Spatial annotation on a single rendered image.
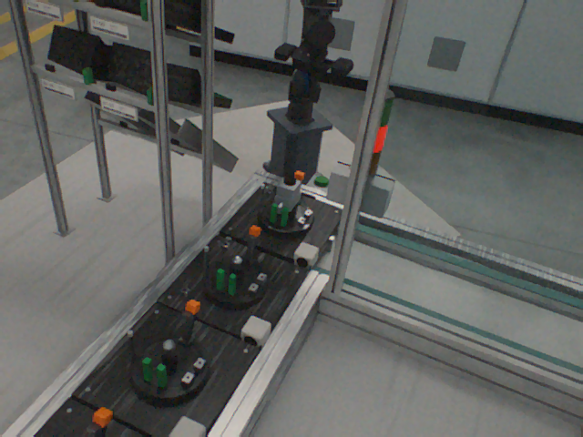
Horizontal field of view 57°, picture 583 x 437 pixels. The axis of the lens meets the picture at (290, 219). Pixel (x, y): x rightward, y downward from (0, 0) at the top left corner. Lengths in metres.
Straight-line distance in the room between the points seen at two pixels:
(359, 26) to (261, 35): 0.76
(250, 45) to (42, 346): 3.53
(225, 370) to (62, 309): 0.45
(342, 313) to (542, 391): 0.43
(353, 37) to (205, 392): 3.53
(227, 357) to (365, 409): 0.30
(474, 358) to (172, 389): 0.61
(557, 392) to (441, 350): 0.23
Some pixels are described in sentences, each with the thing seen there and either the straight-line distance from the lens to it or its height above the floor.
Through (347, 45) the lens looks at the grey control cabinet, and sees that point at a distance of 4.27.
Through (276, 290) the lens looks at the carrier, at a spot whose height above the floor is 0.97.
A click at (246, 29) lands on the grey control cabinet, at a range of 4.44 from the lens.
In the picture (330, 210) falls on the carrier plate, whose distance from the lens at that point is 1.39.
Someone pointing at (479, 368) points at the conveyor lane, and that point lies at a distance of 1.22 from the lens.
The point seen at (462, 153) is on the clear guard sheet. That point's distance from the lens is 0.94.
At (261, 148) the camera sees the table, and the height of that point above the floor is 0.86.
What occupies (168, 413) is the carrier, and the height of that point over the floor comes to 0.97.
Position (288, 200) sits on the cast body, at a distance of 1.26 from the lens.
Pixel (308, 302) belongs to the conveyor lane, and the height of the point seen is 0.96.
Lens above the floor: 1.81
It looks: 38 degrees down
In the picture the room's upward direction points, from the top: 7 degrees clockwise
